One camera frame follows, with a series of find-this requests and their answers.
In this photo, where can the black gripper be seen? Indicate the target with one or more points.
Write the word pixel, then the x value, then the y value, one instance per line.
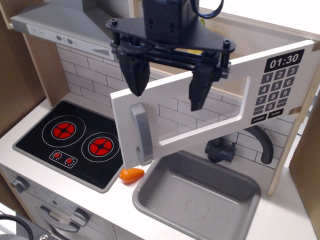
pixel 159 36

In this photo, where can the white toy microwave door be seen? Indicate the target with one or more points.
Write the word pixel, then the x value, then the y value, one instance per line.
pixel 260 87

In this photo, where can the dark grey toy faucet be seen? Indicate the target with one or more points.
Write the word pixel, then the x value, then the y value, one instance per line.
pixel 251 143

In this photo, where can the orange toy carrot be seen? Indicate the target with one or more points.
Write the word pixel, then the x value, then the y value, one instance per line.
pixel 130 175

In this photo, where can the black toy stove top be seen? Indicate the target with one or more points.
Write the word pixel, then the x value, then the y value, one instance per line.
pixel 76 142

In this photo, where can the grey range hood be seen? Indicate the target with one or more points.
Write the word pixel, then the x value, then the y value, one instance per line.
pixel 78 24

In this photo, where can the grey toy sink basin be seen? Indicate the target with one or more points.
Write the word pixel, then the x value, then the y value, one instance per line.
pixel 201 199

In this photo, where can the brown cardboard panel right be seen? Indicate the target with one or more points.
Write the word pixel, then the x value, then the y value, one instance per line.
pixel 305 167

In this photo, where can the grey oven knob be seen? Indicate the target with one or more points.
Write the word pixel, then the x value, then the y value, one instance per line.
pixel 20 184

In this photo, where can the grey microwave door handle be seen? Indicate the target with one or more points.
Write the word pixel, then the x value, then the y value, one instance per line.
pixel 139 117

